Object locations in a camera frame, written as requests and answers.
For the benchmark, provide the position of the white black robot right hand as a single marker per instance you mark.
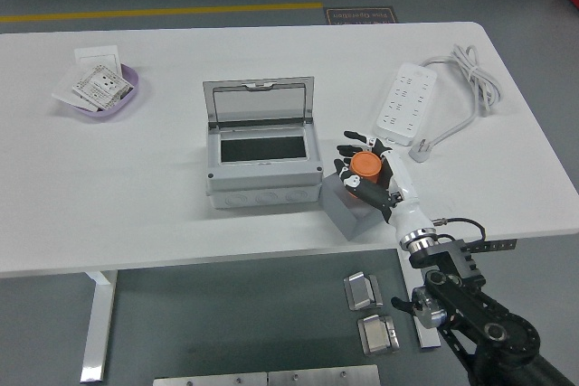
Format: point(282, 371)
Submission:
point(407, 209)

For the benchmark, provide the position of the orange cylinder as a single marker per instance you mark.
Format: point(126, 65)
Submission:
point(366, 164)

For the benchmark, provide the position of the grey electrical box with lid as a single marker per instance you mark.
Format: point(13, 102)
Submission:
point(262, 187)

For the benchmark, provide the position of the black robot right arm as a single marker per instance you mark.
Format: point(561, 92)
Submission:
point(457, 264)

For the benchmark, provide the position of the grey cube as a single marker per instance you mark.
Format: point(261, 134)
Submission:
point(344, 216)

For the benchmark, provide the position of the black table control panel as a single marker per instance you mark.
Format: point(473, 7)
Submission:
point(497, 246)

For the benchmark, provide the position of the white power strip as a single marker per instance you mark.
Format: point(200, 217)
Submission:
point(407, 101)

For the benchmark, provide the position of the grey metal floor plate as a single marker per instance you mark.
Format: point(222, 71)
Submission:
point(323, 377)
point(208, 380)

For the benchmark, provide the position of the dark floor sign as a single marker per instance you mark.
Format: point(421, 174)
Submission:
point(362, 15)

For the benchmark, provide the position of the purple plastic tray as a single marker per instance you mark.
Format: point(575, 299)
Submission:
point(115, 110)

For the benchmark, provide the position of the yellow floor tape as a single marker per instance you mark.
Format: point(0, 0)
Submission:
point(158, 12)

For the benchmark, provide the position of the white socket panel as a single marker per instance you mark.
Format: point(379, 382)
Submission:
point(99, 85)

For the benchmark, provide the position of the silver metal bracket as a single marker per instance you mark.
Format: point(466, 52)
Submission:
point(377, 336)
point(362, 291)

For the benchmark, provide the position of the white square switch plate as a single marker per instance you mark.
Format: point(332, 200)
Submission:
point(97, 55)

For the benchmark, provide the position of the white flat wall plate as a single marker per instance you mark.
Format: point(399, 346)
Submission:
point(63, 94)

